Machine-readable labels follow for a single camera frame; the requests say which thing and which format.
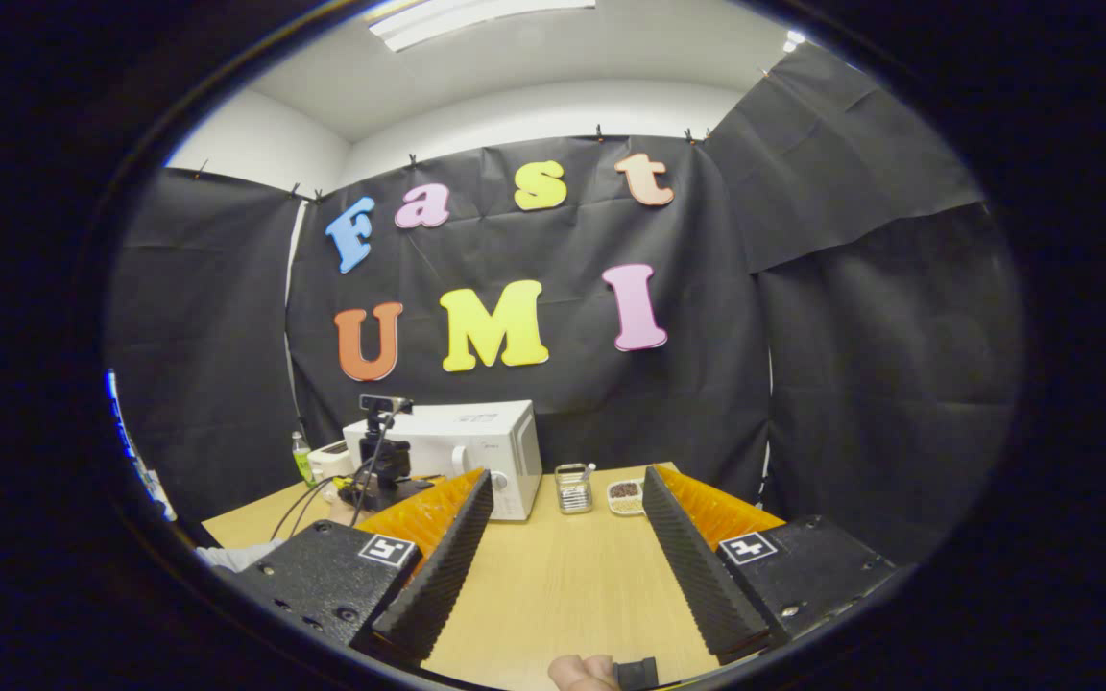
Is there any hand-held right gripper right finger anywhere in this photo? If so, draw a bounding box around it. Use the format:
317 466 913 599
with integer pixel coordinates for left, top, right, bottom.
642 465 900 665

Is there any black cable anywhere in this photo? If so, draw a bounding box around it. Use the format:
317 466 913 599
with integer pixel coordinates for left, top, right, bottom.
270 459 376 543

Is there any metal wire rack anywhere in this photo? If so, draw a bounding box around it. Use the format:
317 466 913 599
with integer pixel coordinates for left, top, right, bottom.
555 464 594 515

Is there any long ceiling light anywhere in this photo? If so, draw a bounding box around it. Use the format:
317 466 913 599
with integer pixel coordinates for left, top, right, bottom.
366 0 597 54

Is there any computer monitor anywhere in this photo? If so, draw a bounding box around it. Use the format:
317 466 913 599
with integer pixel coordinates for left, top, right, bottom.
107 369 177 524

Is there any white toaster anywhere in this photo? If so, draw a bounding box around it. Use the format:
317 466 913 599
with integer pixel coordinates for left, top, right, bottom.
308 440 354 481

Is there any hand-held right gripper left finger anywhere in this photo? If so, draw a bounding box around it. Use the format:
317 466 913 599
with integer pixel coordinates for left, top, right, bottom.
227 468 496 668

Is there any white microwave oven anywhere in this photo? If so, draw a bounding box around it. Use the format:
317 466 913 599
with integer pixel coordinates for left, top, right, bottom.
344 400 542 521

